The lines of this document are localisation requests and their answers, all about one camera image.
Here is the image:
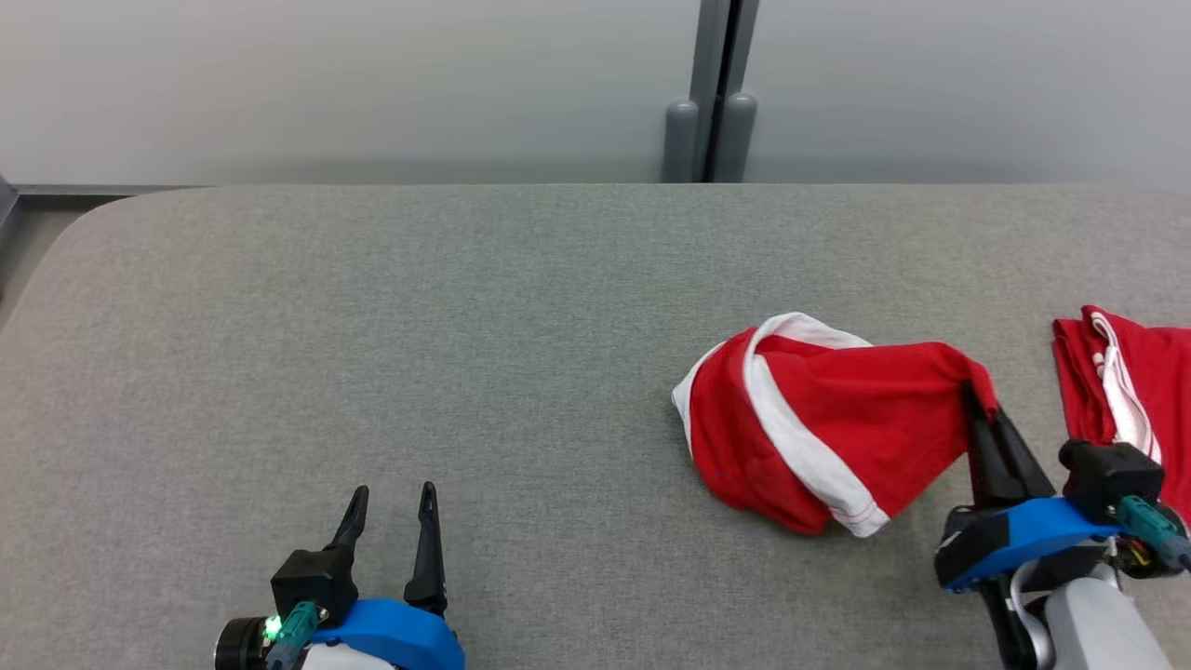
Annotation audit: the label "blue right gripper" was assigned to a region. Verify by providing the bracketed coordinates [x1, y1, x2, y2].
[934, 380, 1124, 593]

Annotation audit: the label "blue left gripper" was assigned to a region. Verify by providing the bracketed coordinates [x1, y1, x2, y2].
[310, 481, 466, 670]

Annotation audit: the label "red white shorts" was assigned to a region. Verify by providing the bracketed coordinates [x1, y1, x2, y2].
[671, 312, 1002, 540]

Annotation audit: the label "red white basketball jersey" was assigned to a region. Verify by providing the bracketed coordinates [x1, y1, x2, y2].
[1051, 305, 1191, 527]

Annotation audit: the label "black cable teal connector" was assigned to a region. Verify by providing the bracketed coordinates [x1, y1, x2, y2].
[264, 600, 323, 670]
[1115, 495, 1191, 573]

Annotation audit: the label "grey partition base rail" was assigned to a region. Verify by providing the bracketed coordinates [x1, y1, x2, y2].
[0, 177, 201, 213]

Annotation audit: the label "grey metal partition post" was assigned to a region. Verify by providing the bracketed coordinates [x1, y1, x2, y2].
[662, 0, 760, 184]

